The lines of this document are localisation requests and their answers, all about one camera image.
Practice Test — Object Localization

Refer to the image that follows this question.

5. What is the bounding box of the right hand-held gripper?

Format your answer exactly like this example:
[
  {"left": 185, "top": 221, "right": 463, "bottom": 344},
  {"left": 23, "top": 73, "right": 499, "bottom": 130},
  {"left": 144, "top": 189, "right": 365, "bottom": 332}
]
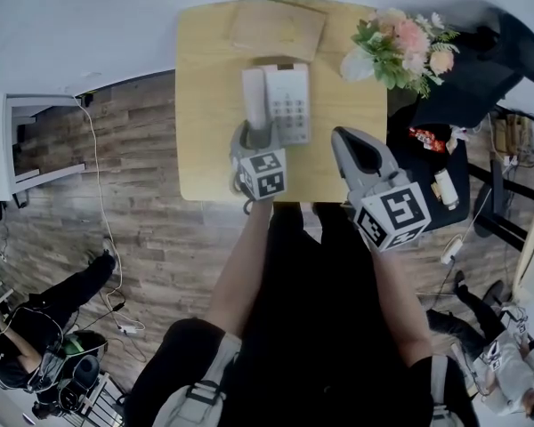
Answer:
[{"left": 330, "top": 125, "right": 433, "bottom": 254}]

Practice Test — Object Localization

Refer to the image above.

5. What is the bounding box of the person's left forearm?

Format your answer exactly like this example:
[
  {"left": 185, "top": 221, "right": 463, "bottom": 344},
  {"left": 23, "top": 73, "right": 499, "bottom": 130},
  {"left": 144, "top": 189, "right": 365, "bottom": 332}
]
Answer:
[{"left": 203, "top": 197, "right": 276, "bottom": 341}]

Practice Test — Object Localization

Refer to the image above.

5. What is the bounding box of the white crumpled wrapper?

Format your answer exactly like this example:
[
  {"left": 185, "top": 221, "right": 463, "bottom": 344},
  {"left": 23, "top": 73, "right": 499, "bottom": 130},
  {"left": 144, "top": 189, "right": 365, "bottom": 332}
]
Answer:
[{"left": 446, "top": 125, "right": 472, "bottom": 151}]

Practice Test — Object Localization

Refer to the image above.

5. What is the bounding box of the white cylindrical bottle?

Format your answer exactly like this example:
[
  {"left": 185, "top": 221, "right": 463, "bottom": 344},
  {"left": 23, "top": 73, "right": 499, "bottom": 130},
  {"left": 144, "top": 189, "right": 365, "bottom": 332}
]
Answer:
[{"left": 433, "top": 168, "right": 460, "bottom": 212}]

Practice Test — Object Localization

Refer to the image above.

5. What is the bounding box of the pink flower bouquet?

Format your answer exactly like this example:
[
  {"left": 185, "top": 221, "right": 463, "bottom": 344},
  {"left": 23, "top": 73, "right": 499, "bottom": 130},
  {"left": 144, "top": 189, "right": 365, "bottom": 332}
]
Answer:
[{"left": 339, "top": 6, "right": 462, "bottom": 101}]

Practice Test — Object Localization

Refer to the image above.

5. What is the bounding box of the black desk frame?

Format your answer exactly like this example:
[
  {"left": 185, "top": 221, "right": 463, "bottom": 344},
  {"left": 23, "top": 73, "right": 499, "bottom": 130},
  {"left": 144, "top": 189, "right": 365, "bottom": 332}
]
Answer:
[{"left": 465, "top": 157, "right": 534, "bottom": 254}]

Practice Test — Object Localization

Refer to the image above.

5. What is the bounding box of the grey backpack strap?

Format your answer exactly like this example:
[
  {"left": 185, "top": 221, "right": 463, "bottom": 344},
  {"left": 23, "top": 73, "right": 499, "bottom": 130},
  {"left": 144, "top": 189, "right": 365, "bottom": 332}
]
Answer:
[
  {"left": 152, "top": 333, "right": 242, "bottom": 427},
  {"left": 428, "top": 352, "right": 465, "bottom": 427}
]

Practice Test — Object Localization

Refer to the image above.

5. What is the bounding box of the white desk telephone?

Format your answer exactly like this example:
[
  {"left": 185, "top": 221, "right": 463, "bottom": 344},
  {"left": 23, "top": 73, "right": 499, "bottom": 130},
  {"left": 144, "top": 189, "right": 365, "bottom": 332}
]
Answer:
[{"left": 261, "top": 63, "right": 313, "bottom": 147}]

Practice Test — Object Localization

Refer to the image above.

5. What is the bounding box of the red snack packet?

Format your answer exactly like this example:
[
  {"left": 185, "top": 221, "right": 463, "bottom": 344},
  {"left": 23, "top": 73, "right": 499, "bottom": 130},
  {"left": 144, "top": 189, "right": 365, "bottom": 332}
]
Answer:
[{"left": 407, "top": 126, "right": 447, "bottom": 154}]

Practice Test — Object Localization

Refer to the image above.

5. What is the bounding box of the white telephone handset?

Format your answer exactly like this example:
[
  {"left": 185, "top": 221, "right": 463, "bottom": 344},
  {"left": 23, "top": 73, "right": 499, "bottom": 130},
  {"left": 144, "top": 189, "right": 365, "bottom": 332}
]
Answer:
[{"left": 240, "top": 66, "right": 269, "bottom": 132}]

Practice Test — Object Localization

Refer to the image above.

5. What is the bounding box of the black rounded device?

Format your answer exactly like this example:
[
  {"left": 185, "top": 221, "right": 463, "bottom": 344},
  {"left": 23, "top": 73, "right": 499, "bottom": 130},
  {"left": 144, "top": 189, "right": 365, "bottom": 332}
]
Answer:
[{"left": 56, "top": 353, "right": 103, "bottom": 414}]

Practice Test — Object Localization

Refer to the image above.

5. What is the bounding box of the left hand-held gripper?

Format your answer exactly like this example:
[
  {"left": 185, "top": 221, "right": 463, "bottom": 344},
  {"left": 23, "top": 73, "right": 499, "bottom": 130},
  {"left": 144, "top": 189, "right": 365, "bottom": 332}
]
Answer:
[{"left": 229, "top": 120, "right": 289, "bottom": 203}]

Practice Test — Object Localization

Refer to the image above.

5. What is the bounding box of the black side table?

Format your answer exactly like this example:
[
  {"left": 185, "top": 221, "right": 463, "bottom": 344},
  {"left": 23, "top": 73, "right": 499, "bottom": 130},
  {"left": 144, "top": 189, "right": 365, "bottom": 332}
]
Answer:
[{"left": 385, "top": 121, "right": 472, "bottom": 236}]

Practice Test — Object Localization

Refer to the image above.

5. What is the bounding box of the person's right forearm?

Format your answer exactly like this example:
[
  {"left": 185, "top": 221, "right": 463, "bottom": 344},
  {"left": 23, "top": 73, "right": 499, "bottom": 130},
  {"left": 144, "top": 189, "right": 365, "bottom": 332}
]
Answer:
[{"left": 368, "top": 244, "right": 436, "bottom": 369}]

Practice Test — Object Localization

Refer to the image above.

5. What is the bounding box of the person's black clothing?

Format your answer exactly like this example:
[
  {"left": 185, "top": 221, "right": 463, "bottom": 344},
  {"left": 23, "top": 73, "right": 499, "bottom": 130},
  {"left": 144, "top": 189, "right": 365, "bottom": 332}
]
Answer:
[{"left": 123, "top": 199, "right": 482, "bottom": 427}]

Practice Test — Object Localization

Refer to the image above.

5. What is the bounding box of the white floor cable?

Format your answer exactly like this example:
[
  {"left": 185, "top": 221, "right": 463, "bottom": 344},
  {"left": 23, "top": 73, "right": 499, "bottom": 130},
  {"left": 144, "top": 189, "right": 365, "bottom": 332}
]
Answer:
[{"left": 72, "top": 95, "right": 147, "bottom": 336}]

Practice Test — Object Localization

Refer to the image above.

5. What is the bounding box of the brown cardboard sheet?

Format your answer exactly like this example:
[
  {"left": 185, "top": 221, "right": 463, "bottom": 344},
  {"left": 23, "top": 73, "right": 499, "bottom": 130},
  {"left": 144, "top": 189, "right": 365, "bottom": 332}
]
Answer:
[{"left": 228, "top": 0, "right": 329, "bottom": 62}]

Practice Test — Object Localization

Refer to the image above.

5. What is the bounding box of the white power adapter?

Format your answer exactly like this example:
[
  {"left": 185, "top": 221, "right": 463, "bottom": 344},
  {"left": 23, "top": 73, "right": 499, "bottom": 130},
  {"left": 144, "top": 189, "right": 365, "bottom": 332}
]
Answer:
[{"left": 440, "top": 235, "right": 466, "bottom": 266}]

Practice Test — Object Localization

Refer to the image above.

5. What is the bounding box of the tan box with cables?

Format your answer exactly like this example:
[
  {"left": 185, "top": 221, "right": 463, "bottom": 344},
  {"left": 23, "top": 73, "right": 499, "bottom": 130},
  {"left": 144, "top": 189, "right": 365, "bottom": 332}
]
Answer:
[{"left": 488, "top": 109, "right": 534, "bottom": 169}]

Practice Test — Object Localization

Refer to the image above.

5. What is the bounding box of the black office chair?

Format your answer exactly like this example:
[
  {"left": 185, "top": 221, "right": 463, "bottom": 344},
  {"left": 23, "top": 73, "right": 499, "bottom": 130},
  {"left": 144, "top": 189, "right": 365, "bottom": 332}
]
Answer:
[{"left": 409, "top": 8, "right": 534, "bottom": 129}]

